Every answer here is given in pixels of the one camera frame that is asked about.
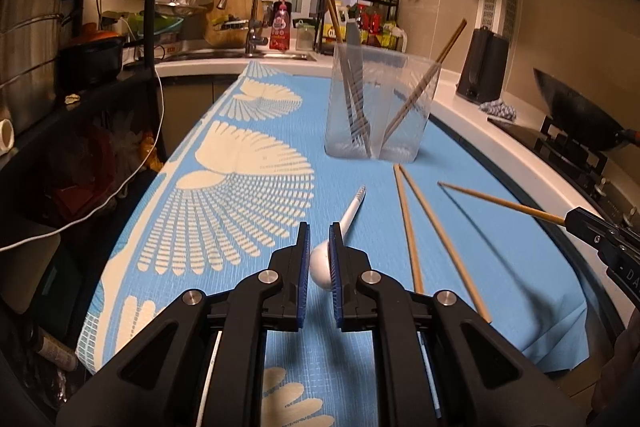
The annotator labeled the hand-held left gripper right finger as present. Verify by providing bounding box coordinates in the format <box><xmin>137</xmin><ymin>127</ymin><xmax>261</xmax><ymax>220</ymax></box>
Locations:
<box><xmin>327</xmin><ymin>222</ymin><xmax>586</xmax><ymax>427</ymax></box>

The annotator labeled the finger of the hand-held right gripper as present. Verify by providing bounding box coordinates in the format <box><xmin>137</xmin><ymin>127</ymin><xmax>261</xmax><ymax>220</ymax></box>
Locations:
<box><xmin>563</xmin><ymin>206</ymin><xmax>627</xmax><ymax>266</ymax></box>

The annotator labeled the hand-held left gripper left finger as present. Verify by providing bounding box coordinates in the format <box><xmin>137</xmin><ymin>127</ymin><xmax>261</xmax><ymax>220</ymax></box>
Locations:
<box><xmin>55</xmin><ymin>222</ymin><xmax>312</xmax><ymax>427</ymax></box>

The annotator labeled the white spoon with striped handle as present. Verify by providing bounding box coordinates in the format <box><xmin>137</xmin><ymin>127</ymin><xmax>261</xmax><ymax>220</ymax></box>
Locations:
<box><xmin>308</xmin><ymin>186</ymin><xmax>368</xmax><ymax>291</ymax></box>

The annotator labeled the clear plastic utensil container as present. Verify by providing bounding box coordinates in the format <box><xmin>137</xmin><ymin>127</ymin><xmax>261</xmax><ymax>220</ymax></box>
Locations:
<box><xmin>323</xmin><ymin>42</ymin><xmax>444</xmax><ymax>164</ymax></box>

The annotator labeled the fork with grey-white handle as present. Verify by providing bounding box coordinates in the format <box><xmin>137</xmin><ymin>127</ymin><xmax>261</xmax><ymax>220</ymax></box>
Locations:
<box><xmin>345</xmin><ymin>20</ymin><xmax>374</xmax><ymax>156</ymax></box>

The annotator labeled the person's right hand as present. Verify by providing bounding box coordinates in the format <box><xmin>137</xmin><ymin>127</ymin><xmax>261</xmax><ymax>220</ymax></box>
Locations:
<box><xmin>592</xmin><ymin>331</ymin><xmax>640</xmax><ymax>414</ymax></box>

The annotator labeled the black gas stove grate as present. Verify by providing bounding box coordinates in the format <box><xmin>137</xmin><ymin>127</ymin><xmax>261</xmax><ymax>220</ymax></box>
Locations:
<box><xmin>537</xmin><ymin>116</ymin><xmax>640</xmax><ymax>219</ymax></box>

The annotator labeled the blue cloth with white print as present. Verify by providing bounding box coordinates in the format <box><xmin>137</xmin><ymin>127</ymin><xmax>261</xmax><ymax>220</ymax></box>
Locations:
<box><xmin>75</xmin><ymin>60</ymin><xmax>591</xmax><ymax>427</ymax></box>

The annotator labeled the black wok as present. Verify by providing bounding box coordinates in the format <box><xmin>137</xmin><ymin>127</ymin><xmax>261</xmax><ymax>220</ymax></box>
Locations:
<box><xmin>532</xmin><ymin>68</ymin><xmax>640</xmax><ymax>153</ymax></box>

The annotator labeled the blue white dishcloth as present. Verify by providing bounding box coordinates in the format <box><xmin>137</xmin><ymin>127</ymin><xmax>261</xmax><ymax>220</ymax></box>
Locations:
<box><xmin>478</xmin><ymin>99</ymin><xmax>519</xmax><ymax>122</ymax></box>

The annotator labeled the black electric kettle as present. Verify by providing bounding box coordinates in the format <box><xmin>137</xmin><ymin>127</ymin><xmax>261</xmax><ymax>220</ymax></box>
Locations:
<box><xmin>455</xmin><ymin>26</ymin><xmax>511</xmax><ymax>104</ymax></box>

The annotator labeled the red detergent pouch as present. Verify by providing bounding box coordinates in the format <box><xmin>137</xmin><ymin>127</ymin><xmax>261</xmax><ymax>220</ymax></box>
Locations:
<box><xmin>268</xmin><ymin>0</ymin><xmax>294</xmax><ymax>52</ymax></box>

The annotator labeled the row of sauce bottles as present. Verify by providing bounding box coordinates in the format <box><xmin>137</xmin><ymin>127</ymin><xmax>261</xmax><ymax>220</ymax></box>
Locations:
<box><xmin>320</xmin><ymin>2</ymin><xmax>407</xmax><ymax>54</ymax></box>

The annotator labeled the cylindrical bottle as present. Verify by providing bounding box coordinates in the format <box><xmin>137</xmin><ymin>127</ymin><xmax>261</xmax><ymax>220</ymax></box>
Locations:
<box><xmin>34</xmin><ymin>326</ymin><xmax>79</xmax><ymax>371</ymax></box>

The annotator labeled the chrome kitchen faucet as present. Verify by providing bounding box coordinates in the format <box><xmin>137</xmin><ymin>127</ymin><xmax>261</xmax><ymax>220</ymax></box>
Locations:
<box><xmin>215</xmin><ymin>0</ymin><xmax>269</xmax><ymax>56</ymax></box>

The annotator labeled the black spice rack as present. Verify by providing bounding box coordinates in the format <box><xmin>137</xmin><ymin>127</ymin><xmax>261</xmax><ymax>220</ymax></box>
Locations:
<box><xmin>314</xmin><ymin>0</ymin><xmax>409</xmax><ymax>56</ymax></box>

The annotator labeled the wooden cutting board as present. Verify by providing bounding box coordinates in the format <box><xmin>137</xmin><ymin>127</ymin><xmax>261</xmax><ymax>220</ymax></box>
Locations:
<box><xmin>204</xmin><ymin>0</ymin><xmax>261</xmax><ymax>48</ymax></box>

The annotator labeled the green plastic basin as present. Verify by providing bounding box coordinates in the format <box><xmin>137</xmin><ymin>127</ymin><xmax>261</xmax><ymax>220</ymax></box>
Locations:
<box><xmin>102</xmin><ymin>9</ymin><xmax>184</xmax><ymax>36</ymax></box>

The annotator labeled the steel colander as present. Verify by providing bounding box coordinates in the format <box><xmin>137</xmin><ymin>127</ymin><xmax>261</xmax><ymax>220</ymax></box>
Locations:
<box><xmin>154</xmin><ymin>0</ymin><xmax>214</xmax><ymax>18</ymax></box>

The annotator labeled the black cooking pot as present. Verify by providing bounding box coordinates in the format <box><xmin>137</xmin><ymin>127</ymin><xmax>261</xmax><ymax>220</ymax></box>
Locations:
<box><xmin>57</xmin><ymin>34</ymin><xmax>126</xmax><ymax>83</ymax></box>

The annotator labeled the black metal shelving rack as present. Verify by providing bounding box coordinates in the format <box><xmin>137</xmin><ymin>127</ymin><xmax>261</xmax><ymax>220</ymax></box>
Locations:
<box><xmin>0</xmin><ymin>0</ymin><xmax>226</xmax><ymax>188</ymax></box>

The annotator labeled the orange pot lid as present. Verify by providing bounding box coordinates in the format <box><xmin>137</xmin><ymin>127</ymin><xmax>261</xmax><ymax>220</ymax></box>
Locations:
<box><xmin>75</xmin><ymin>23</ymin><xmax>125</xmax><ymax>42</ymax></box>

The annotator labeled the white cable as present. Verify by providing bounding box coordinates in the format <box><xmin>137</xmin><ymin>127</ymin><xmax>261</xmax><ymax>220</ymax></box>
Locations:
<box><xmin>0</xmin><ymin>14</ymin><xmax>166</xmax><ymax>252</ymax></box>

